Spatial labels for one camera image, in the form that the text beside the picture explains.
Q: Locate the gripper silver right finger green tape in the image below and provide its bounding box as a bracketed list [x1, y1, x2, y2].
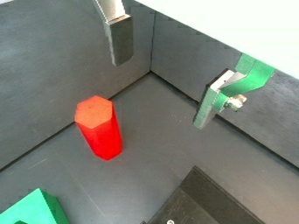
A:
[193, 53, 276, 130]

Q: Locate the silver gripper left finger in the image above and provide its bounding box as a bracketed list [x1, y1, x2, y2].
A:
[92, 0, 133, 67]

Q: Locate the red hexagon peg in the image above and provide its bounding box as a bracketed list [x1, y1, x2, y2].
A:
[75, 95, 121, 160]

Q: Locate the green foam shape board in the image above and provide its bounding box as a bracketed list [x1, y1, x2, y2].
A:
[0, 188, 71, 224]

